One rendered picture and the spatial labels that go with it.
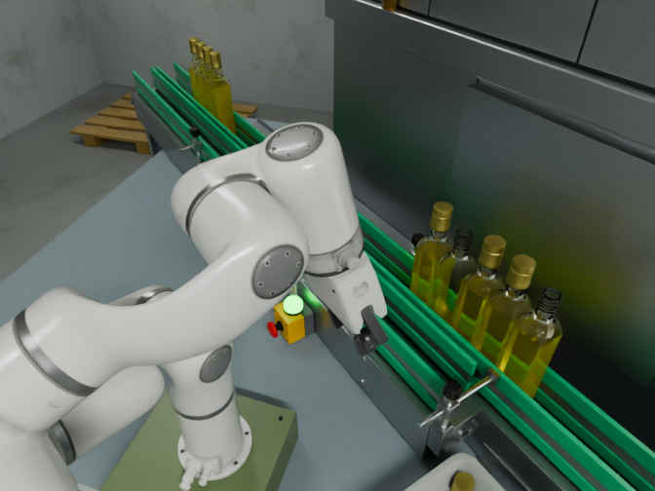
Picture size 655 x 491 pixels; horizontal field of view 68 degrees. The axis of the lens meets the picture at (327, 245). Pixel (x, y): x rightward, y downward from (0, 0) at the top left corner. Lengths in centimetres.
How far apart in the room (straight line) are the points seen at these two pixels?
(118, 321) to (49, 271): 117
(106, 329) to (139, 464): 59
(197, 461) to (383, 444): 36
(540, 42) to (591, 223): 29
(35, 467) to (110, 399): 21
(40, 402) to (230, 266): 17
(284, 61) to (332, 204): 367
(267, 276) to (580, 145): 59
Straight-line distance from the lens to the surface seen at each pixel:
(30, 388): 42
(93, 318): 39
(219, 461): 89
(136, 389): 64
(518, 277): 80
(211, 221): 38
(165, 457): 95
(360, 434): 103
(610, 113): 81
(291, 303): 111
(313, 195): 41
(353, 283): 49
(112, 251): 153
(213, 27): 425
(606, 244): 86
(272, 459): 92
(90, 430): 63
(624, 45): 81
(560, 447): 89
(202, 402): 75
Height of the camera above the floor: 165
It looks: 39 degrees down
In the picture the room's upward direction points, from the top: straight up
